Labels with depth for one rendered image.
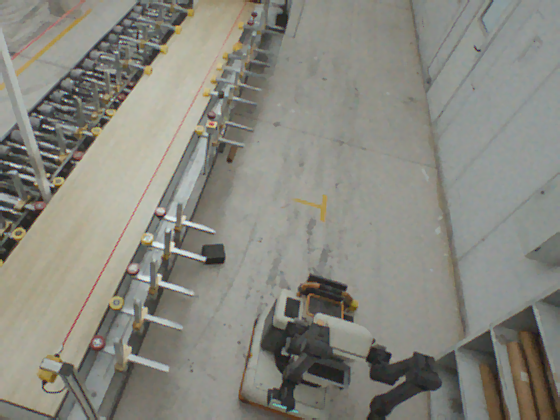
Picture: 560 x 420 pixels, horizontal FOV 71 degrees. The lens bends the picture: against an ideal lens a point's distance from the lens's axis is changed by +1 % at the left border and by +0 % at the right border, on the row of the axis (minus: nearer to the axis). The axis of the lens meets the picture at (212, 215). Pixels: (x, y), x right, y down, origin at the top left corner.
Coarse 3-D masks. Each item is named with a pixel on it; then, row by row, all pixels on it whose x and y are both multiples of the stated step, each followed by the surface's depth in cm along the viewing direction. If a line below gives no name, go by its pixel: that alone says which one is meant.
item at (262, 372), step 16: (256, 320) 318; (256, 336) 294; (256, 352) 285; (272, 352) 286; (256, 368) 277; (272, 368) 278; (240, 384) 287; (256, 384) 270; (272, 384) 271; (304, 384) 274; (240, 400) 280; (256, 400) 271; (272, 400) 266; (304, 400) 267; (320, 400) 269; (288, 416) 277; (304, 416) 268; (320, 416) 264
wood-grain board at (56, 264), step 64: (192, 64) 404; (128, 128) 328; (192, 128) 339; (64, 192) 277; (128, 192) 284; (64, 256) 245; (128, 256) 250; (0, 320) 215; (64, 320) 219; (0, 384) 195; (64, 384) 198
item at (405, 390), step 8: (408, 376) 154; (416, 376) 150; (400, 384) 164; (408, 384) 158; (416, 384) 153; (440, 384) 149; (392, 392) 169; (400, 392) 162; (408, 392) 158; (416, 392) 156; (376, 400) 179; (384, 400) 173; (392, 400) 168; (400, 400) 165; (376, 408) 178; (384, 408) 176; (392, 408) 173
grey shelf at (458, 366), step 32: (512, 320) 246; (544, 320) 216; (448, 352) 289; (480, 352) 281; (448, 384) 302; (480, 384) 265; (512, 384) 228; (448, 416) 287; (480, 416) 252; (512, 416) 217
